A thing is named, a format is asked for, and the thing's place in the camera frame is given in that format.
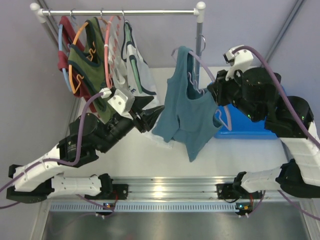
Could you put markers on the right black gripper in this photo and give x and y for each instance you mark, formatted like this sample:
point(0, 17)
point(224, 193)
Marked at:
point(218, 87)

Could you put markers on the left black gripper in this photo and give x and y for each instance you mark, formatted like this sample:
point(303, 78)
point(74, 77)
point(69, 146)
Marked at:
point(139, 120)

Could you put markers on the lavender plastic hanger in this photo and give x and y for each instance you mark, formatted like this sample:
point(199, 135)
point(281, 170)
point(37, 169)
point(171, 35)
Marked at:
point(194, 82)

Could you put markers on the teal tank top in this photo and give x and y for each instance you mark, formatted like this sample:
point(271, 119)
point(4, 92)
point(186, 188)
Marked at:
point(188, 116)

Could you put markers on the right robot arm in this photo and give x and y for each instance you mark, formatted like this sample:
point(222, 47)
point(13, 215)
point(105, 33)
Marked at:
point(293, 123)

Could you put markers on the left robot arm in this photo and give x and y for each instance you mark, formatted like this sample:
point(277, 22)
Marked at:
point(44, 178)

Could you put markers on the white navy-trimmed tank top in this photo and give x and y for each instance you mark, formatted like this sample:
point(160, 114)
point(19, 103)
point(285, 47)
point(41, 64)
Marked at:
point(146, 78)

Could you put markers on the pink hanger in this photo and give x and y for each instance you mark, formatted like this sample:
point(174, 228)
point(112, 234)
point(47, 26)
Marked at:
point(109, 83)

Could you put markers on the white shirt on pink hanger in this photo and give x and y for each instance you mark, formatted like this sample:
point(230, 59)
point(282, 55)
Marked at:
point(117, 66)

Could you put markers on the green tank top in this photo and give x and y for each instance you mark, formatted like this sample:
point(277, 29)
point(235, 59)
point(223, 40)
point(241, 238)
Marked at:
point(88, 64)

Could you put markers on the mint green hanger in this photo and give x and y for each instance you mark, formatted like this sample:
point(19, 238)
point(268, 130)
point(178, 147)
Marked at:
point(131, 50)

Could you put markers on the light blue hanger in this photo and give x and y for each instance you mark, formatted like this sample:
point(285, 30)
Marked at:
point(60, 48)

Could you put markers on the red tank top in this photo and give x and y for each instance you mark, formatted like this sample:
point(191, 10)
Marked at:
point(68, 35)

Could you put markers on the blue plastic bin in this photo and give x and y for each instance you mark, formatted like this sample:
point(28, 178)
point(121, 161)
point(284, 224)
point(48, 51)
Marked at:
point(249, 122)

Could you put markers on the white clothes rack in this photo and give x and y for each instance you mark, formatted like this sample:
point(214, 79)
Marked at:
point(198, 12)

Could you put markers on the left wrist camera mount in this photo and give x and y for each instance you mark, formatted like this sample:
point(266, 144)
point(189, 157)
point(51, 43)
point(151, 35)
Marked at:
point(121, 100)

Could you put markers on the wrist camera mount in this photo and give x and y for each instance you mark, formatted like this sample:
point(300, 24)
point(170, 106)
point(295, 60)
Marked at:
point(238, 60)
point(121, 100)

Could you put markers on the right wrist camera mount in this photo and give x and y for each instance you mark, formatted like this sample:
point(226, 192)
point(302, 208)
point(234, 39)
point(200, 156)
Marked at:
point(238, 60)

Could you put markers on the aluminium mounting rail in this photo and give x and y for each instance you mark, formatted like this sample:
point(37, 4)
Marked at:
point(173, 188)

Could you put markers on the slotted cable duct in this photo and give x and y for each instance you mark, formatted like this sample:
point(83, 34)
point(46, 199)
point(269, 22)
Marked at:
point(148, 207)

